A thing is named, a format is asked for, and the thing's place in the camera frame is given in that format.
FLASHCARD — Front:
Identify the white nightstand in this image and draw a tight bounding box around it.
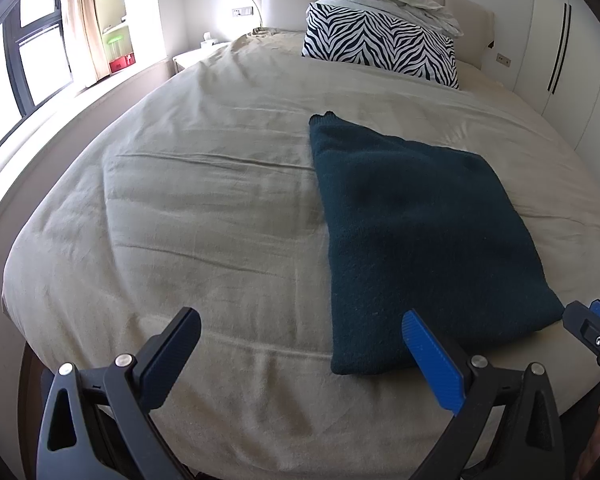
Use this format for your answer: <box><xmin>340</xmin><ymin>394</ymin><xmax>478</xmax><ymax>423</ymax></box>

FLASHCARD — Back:
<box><xmin>172</xmin><ymin>40</ymin><xmax>231</xmax><ymax>74</ymax></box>

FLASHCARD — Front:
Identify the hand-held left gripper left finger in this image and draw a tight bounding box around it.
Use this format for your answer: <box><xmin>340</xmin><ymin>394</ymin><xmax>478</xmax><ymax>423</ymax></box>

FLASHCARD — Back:
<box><xmin>36</xmin><ymin>306</ymin><xmax>202</xmax><ymax>480</ymax></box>

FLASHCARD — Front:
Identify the beige bed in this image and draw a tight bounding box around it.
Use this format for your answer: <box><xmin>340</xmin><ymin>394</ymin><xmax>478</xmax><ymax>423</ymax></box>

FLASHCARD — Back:
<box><xmin>0</xmin><ymin>27</ymin><xmax>600</xmax><ymax>476</ymax></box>

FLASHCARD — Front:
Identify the zebra print pillow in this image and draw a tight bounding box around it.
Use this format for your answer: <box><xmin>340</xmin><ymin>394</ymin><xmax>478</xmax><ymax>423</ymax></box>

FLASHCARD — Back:
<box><xmin>301</xmin><ymin>1</ymin><xmax>461</xmax><ymax>91</ymax></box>

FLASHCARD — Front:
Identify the beige curtain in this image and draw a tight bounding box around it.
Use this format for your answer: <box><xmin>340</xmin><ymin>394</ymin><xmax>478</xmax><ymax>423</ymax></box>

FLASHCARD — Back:
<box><xmin>60</xmin><ymin>0</ymin><xmax>112</xmax><ymax>83</ymax></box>

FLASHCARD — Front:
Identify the white wardrobe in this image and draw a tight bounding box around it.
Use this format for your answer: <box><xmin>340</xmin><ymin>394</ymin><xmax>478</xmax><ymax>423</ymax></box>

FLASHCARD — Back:
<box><xmin>512</xmin><ymin>0</ymin><xmax>600</xmax><ymax>201</ymax></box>

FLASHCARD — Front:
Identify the white window sill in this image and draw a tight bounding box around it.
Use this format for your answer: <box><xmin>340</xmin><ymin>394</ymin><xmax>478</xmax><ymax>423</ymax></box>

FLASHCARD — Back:
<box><xmin>0</xmin><ymin>55</ymin><xmax>176</xmax><ymax>261</ymax></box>

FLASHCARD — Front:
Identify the red box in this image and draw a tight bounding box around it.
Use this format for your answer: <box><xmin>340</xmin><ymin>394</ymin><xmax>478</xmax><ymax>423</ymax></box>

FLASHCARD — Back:
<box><xmin>108</xmin><ymin>53</ymin><xmax>137</xmax><ymax>75</ymax></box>

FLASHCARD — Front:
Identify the crumpled white duvet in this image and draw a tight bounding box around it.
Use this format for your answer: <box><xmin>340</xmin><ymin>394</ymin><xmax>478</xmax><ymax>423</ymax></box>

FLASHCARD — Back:
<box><xmin>325</xmin><ymin>0</ymin><xmax>465</xmax><ymax>38</ymax></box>

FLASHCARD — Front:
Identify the dark teal knit sweater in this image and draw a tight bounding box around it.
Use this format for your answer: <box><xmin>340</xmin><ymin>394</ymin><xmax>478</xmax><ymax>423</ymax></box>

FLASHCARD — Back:
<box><xmin>307</xmin><ymin>111</ymin><xmax>566</xmax><ymax>377</ymax></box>

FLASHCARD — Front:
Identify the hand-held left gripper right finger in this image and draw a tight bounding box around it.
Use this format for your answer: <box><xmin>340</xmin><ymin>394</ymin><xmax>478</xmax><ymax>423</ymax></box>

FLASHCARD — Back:
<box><xmin>401</xmin><ymin>309</ymin><xmax>563</xmax><ymax>480</ymax></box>

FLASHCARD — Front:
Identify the black framed window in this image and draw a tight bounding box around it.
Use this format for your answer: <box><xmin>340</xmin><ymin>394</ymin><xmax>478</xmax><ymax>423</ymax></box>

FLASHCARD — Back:
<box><xmin>0</xmin><ymin>0</ymin><xmax>76</xmax><ymax>171</ymax></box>

